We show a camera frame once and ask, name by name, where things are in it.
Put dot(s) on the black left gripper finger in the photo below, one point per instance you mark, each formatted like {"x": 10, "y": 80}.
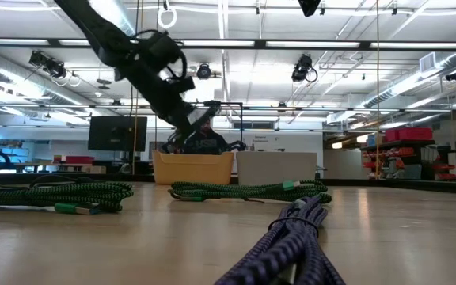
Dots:
{"x": 178, "y": 138}
{"x": 202, "y": 112}

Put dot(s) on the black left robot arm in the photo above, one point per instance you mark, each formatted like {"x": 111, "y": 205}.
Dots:
{"x": 105, "y": 35}

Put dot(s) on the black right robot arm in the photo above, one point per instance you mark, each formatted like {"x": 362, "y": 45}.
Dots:
{"x": 309, "y": 6}

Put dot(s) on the person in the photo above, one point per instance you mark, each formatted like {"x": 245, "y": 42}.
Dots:
{"x": 208, "y": 144}

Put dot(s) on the yellow plastic bin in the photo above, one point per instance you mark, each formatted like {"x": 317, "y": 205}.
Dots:
{"x": 192, "y": 168}

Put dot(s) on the black monitor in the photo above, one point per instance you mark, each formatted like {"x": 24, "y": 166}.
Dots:
{"x": 117, "y": 132}

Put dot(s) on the grey plastic bin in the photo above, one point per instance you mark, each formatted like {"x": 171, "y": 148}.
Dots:
{"x": 275, "y": 168}

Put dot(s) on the wooden background table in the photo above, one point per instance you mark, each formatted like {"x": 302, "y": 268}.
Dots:
{"x": 89, "y": 169}

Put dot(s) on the red box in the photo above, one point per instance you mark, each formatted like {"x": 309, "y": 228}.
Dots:
{"x": 79, "y": 159}

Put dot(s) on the black overhead beam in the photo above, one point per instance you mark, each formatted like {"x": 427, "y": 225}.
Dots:
{"x": 291, "y": 43}

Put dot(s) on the storage shelf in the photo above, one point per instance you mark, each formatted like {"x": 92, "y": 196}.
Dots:
{"x": 398, "y": 143}

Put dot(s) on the red storage bin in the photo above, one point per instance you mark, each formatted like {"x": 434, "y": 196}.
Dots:
{"x": 410, "y": 134}

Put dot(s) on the black metal stand frame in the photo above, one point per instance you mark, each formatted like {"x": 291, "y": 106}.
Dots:
{"x": 236, "y": 103}

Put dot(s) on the black ceiling camera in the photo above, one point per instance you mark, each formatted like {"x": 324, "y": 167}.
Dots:
{"x": 302, "y": 67}
{"x": 203, "y": 71}
{"x": 54, "y": 68}
{"x": 454, "y": 75}

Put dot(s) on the black table frame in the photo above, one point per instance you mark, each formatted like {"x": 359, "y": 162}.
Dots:
{"x": 362, "y": 182}

